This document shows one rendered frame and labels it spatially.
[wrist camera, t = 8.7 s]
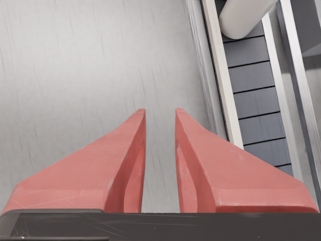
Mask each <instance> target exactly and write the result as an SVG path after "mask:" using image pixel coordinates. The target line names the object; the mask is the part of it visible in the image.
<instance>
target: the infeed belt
mask: <svg viewBox="0 0 321 241"><path fill-rule="evenodd" d="M200 2H201V8H202V12H203V19H204V24H205V29H206V34H207V39H208V43H209V48H210V54H211V59H212V63H213V68H214V75H215V80H216V85H217V90H218V95H219V99H220V105H221V110H222V115H223V119H224V124H225V131H226V136H227V141H228V142H230V139H229V134H228V129H227V124H226V120H225V113H224V108H223V103H222V98H221V93H220V88H219V83H218V78H217V73H216V68H215V64H214V57H213V52H212V47H211V42H210V37H209V33H208V27H207V22H206V17H205V13H204V8H203V1H202V0H200ZM214 2H215V7H216V12H217V17H218V16H219V14H220V13H221V11H222V9H223V7H224V5H225V3H226V0H214ZM263 35H264V30H263V25H262V21H261V20H260V21H259V23H258V24H257V25H256V26H255V27H254V28H253V29H252V30H251V32H250V33H249V34H248V35H247V36H246V37H245V38H243V39H240V40H230V39H227V38H225V37H224V36H223V35H222V34H221V37H222V41H223V46H224V51H225V57H226V62H227V67H228V72H229V77H230V82H231V87H232V92H233V96H234V101H235V108H236V112H237V118H238V123H239V128H240V132H241V137H242V142H243V147H244V150H245V151H246V152H248V153H250V154H252V155H254V156H256V157H257V158H259V159H261V160H263V161H265V162H266V163H268V164H270V165H272V166H274V167H276V168H277V169H279V170H281V171H283V172H285V173H286V174H288V175H290V176H292V177H294V175H293V171H292V166H291V164H290V163H291V161H290V156H289V150H288V146H287V141H286V138H284V139H281V138H283V137H286V136H285V132H284V127H283V122H282V117H281V113H280V112H279V113H276V112H277V111H280V108H279V103H278V98H277V93H276V88H275V87H271V86H274V85H275V83H274V78H273V74H272V69H271V64H270V61H269V62H265V61H268V60H269V55H268V49H267V44H266V40H265V37H264V36H263ZM260 36H262V37H260ZM286 164H288V165H286Z"/></svg>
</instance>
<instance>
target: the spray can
mask: <svg viewBox="0 0 321 241"><path fill-rule="evenodd" d="M277 1H278V0H227V1H226V3H225V5H224V7H223V9H222V11H221V13H220V14H219V16H218V22H219V27H220V32H221V34H222V35H223V36H224V37H225V38H227V39H230V40H240V39H243V38H245V37H246V36H247V35H248V34H249V33H250V32H251V30H252V29H253V28H254V27H255V26H256V25H257V24H258V23H259V21H260V20H261V19H262V18H263V17H264V16H265V15H266V14H267V12H268V11H269V10H270V9H271V8H272V7H273V6H274V5H275V3H276V2H277Z"/></svg>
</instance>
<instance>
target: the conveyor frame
mask: <svg viewBox="0 0 321 241"><path fill-rule="evenodd" d="M185 1H186V6H187V11H188V16H189V21H190V26H191V31H192V36H193V43H194V47H195V53H196V58H197V63H198V68H199V73H200V78H201V83H202V88H203V94H204V100H205V104H206V110H207V115H208V120H209V125H210V130H211V132H212V133H214V134H216V135H217V136H219V137H221V138H223V139H225V140H227V136H226V131H225V124H224V119H223V115H222V110H221V105H220V99H219V95H218V90H217V85H216V80H215V75H214V68H213V63H212V59H211V54H210V48H209V43H208V39H207V34H206V29H205V24H204V19H203V12H202V8H201V2H200V0H185ZM261 21H262V25H263V30H264V35H263V36H264V37H265V40H266V44H267V50H268V55H269V60H268V61H265V62H269V61H270V64H271V69H272V74H273V78H274V83H275V85H274V86H271V87H275V88H276V93H277V98H278V103H279V108H280V111H277V112H276V113H279V112H280V113H281V117H282V122H283V127H284V132H285V136H286V137H283V138H281V139H284V138H286V141H287V146H288V150H289V156H290V161H291V163H290V164H291V166H292V171H293V175H294V178H295V179H297V180H299V181H301V182H302V183H304V182H303V177H302V172H301V167H300V162H299V157H298V152H297V147H296V143H295V138H294V134H293V129H292V125H291V120H290V115H289V109H288V105H287V100H286V95H285V90H284V86H283V81H282V76H281V72H280V67H279V63H278V56H277V52H276V47H275V43H274V38H273V33H272V29H271V24H270V19H269V14H268V12H267V14H266V15H265V16H264V17H263V18H262V19H261ZM260 37H262V36H260ZM286 165H288V164H286Z"/></svg>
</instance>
